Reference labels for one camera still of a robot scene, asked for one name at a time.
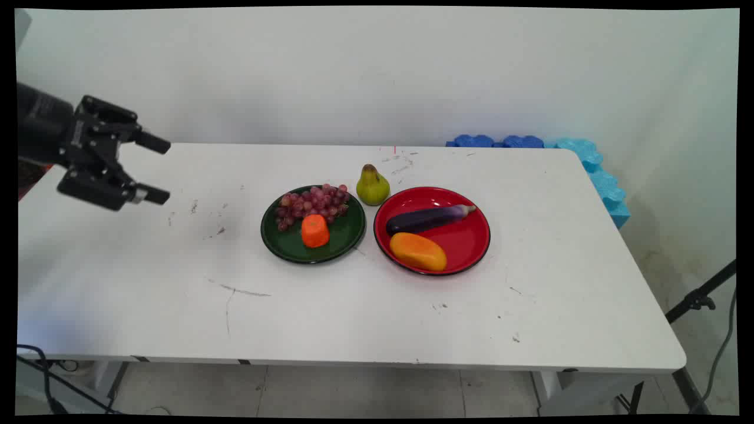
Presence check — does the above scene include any orange carrot piece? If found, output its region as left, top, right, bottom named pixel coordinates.
left=301, top=214, right=330, bottom=249

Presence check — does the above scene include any green pear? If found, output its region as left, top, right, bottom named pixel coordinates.
left=356, top=164, right=391, bottom=206

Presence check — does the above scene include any purple eggplant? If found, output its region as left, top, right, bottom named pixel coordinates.
left=386, top=204, right=477, bottom=237

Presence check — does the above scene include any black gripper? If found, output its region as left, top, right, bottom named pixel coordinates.
left=16, top=82, right=172, bottom=212

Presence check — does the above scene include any orange yellow mango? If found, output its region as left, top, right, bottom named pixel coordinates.
left=389, top=232, right=448, bottom=272

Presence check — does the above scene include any red plate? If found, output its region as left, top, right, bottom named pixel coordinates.
left=373, top=186, right=491, bottom=276

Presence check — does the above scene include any grey cable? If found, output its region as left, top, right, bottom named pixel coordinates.
left=689, top=287, right=738, bottom=414

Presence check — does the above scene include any dark red patterned object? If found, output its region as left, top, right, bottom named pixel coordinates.
left=17, top=160, right=54, bottom=201

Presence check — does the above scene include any black tripod stand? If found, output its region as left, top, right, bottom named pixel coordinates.
left=665, top=259, right=737, bottom=414

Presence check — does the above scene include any red grapes bunch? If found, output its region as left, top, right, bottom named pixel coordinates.
left=275, top=183, right=350, bottom=231

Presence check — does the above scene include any white table leg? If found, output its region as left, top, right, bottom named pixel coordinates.
left=532, top=370, right=644, bottom=416
left=93, top=360, right=129, bottom=413

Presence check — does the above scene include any light blue foam tiles stack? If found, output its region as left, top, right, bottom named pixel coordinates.
left=544, top=138, right=631, bottom=230

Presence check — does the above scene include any black hanging cable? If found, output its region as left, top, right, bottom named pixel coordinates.
left=16, top=344, right=118, bottom=415

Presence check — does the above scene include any green plate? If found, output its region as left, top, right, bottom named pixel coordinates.
left=260, top=185, right=367, bottom=264

